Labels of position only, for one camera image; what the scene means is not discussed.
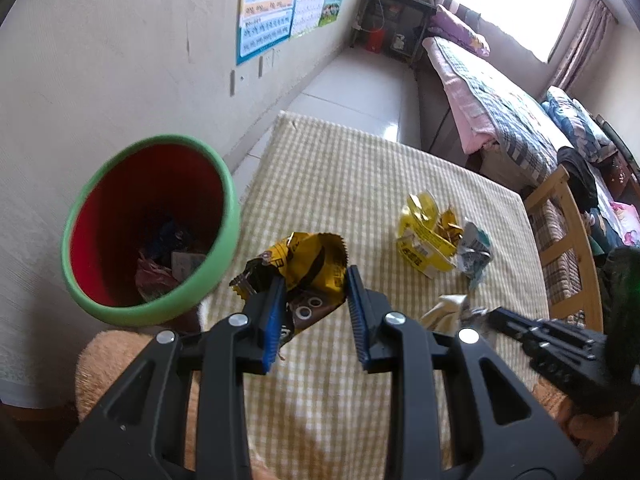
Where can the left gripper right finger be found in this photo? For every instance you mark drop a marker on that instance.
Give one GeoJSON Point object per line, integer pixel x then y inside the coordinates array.
{"type": "Point", "coordinates": [457, 411]}

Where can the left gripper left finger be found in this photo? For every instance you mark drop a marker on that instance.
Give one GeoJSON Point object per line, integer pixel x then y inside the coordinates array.
{"type": "Point", "coordinates": [177, 411]}

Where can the black white carton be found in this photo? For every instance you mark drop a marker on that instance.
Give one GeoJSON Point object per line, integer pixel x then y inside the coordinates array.
{"type": "Point", "coordinates": [452, 313]}

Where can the pink snack wrapper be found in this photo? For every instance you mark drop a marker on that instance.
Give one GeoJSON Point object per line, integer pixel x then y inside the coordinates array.
{"type": "Point", "coordinates": [153, 281]}

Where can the white blue milk carton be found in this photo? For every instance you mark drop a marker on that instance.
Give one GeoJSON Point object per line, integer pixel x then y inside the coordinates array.
{"type": "Point", "coordinates": [184, 264]}

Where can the blue white wrapper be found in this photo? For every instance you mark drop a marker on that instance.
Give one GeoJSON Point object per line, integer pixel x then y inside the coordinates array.
{"type": "Point", "coordinates": [474, 253]}

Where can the yellow brown snack wrapper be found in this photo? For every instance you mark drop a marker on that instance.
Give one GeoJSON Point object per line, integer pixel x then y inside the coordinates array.
{"type": "Point", "coordinates": [313, 266]}

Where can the green red trash bin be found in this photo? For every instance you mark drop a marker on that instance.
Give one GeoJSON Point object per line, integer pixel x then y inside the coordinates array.
{"type": "Point", "coordinates": [161, 195]}

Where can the dark clothes pile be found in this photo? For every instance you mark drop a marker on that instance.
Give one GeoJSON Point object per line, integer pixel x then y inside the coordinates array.
{"type": "Point", "coordinates": [580, 178]}

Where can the yellow checkered cushion cover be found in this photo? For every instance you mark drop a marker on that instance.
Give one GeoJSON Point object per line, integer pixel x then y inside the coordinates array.
{"type": "Point", "coordinates": [317, 414]}

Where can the small gold foil wrapper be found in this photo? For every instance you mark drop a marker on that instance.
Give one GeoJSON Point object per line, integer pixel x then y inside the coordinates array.
{"type": "Point", "coordinates": [449, 228]}

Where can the crushed yellow carton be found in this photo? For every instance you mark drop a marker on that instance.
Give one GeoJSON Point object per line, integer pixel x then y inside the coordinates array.
{"type": "Point", "coordinates": [417, 240]}

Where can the blue floral bedding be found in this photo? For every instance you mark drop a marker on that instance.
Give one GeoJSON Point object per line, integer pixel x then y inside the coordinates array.
{"type": "Point", "coordinates": [577, 125]}

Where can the bed with plaid quilt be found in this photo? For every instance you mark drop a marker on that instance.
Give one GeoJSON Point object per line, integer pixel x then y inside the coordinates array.
{"type": "Point", "coordinates": [494, 114]}

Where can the lilac window curtain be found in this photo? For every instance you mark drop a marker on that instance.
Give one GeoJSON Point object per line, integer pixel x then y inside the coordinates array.
{"type": "Point", "coordinates": [586, 43]}

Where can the purple pillow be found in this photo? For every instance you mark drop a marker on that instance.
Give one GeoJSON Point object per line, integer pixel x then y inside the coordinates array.
{"type": "Point", "coordinates": [445, 24]}

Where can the red bucket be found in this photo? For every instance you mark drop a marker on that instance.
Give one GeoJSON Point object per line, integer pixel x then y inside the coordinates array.
{"type": "Point", "coordinates": [375, 40]}

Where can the dark metal shelf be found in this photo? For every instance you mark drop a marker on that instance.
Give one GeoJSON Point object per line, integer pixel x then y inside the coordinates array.
{"type": "Point", "coordinates": [405, 23]}

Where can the wooden chair frame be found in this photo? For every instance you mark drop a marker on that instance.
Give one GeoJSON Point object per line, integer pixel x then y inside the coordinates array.
{"type": "Point", "coordinates": [588, 300]}

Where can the blue pinyin wall poster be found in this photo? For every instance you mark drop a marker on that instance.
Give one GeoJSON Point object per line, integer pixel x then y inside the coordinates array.
{"type": "Point", "coordinates": [261, 25]}

